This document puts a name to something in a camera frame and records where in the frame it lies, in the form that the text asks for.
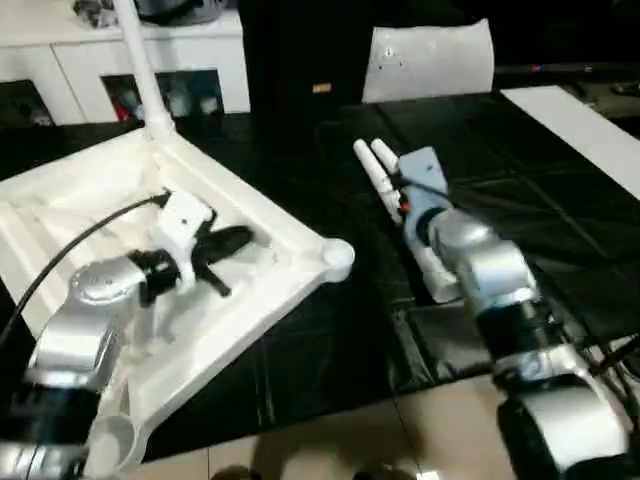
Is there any dark robot right foot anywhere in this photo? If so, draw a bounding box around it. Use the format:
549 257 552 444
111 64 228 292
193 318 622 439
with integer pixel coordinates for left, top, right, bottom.
353 462 417 480

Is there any dark robot foot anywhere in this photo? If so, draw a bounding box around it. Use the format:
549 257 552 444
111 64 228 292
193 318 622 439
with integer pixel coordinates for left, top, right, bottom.
353 462 417 480
209 464 252 480

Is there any white plastic table top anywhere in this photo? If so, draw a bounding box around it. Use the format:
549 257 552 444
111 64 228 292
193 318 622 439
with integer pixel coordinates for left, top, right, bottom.
0 127 357 476

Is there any white chair back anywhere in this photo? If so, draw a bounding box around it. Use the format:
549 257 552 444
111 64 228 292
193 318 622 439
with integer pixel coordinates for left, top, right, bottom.
361 18 497 105

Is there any black tangled bundle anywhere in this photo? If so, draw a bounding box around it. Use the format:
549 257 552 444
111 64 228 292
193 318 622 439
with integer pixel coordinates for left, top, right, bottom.
73 0 120 29

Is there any white jar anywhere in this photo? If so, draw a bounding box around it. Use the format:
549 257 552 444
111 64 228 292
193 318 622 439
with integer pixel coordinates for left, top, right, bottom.
168 89 190 117

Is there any black cabinet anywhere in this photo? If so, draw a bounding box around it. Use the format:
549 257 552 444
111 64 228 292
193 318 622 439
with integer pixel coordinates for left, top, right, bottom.
238 0 377 115

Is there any white table leg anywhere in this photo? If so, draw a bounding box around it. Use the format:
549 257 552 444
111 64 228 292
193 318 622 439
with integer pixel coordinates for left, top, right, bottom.
371 138 402 175
352 139 467 305
113 0 177 142

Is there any dark robot left foot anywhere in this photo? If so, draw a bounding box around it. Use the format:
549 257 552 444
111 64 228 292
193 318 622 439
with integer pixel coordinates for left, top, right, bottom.
209 464 252 480

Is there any black tripod leg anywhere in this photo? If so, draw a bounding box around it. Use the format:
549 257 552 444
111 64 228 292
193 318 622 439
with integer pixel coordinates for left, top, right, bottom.
589 333 640 377

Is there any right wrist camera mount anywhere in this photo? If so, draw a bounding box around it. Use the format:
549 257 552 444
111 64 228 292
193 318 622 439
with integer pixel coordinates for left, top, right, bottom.
396 147 450 252

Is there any white glass-door cabinet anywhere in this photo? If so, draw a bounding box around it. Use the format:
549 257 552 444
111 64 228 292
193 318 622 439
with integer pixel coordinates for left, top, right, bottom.
0 0 252 127

